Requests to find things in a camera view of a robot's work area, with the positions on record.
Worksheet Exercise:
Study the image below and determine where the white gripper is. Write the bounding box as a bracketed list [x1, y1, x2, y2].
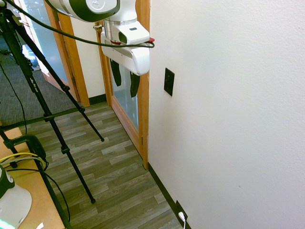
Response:
[100, 31, 150, 98]

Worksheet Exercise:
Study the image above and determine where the wooden glass door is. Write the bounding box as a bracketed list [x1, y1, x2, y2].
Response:
[95, 20, 150, 170]

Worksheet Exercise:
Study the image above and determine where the black baseboard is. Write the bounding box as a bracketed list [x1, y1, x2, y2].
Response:
[148, 162, 193, 229]

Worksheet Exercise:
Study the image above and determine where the black clamp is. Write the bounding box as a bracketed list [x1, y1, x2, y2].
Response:
[3, 134, 47, 169]

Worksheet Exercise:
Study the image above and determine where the black wall light switch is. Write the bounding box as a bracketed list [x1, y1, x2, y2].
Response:
[163, 67, 175, 97]

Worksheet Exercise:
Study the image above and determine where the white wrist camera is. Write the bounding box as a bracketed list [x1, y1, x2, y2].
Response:
[103, 20, 151, 46]

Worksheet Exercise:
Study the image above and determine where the wooden door frame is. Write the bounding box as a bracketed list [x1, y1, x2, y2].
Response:
[44, 0, 91, 108]

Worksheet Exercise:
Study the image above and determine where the black camera tripod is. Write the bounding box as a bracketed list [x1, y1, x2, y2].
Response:
[0, 0, 105, 229]

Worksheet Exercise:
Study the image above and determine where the grey cable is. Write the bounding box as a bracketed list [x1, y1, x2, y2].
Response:
[0, 156, 46, 170]

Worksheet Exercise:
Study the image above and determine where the yellow cable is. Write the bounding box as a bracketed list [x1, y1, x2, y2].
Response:
[0, 153, 40, 164]

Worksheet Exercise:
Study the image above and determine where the black wall outlet plate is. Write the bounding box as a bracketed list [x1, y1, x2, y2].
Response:
[175, 199, 189, 222]

